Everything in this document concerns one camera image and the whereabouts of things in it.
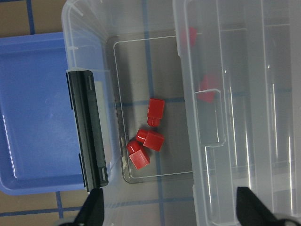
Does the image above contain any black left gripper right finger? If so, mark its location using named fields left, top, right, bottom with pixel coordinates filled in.
left=236, top=186, right=278, bottom=226

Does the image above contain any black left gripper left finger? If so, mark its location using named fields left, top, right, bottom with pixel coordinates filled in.
left=72, top=188, right=104, bottom=226

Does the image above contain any red block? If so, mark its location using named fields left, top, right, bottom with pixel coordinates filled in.
left=147, top=98, right=165, bottom=127
left=180, top=26, right=197, bottom=47
left=196, top=74, right=220, bottom=103
left=135, top=129, right=165, bottom=152
left=127, top=140, right=150, bottom=170

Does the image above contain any clear plastic box lid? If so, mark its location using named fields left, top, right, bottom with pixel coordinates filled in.
left=173, top=0, right=301, bottom=226

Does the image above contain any blue plastic tray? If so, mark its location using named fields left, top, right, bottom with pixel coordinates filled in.
left=0, top=32, right=84, bottom=195

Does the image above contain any clear plastic storage box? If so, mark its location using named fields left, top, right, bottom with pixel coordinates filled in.
left=62, top=0, right=196, bottom=226

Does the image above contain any black box latch handle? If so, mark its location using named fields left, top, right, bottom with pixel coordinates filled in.
left=66, top=71, right=109, bottom=192

